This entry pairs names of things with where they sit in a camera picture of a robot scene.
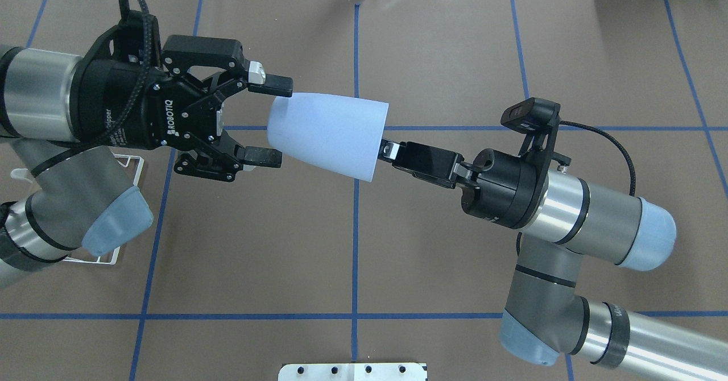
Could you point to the white camera pedestal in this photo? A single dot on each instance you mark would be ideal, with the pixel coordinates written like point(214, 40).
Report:
point(354, 371)

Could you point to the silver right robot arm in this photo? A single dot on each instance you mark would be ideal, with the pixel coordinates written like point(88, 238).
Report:
point(584, 249)

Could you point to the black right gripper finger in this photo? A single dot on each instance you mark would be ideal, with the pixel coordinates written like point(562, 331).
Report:
point(427, 163)

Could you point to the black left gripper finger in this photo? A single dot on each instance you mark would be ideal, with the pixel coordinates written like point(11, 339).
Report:
point(258, 81)
point(254, 156)

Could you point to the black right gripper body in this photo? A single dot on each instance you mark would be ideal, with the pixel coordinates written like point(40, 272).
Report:
point(503, 190)

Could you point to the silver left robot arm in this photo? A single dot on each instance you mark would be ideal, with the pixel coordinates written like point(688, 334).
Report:
point(63, 113)

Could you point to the white wire cup holder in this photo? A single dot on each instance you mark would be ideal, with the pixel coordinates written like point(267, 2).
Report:
point(85, 201)

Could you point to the light blue plastic cup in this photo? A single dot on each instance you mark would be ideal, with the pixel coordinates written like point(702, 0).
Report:
point(337, 133)

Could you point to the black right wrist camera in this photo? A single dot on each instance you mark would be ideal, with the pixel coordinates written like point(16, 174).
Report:
point(539, 120)

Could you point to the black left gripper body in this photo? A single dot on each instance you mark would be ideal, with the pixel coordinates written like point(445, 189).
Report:
point(116, 111)

